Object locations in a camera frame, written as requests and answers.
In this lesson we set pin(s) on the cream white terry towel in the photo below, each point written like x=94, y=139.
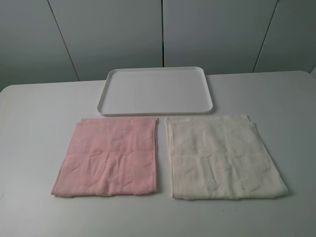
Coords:
x=220, y=157

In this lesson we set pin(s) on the pink terry towel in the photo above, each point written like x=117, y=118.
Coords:
x=109, y=157

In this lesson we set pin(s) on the white rectangular plastic tray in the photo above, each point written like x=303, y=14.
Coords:
x=155, y=91

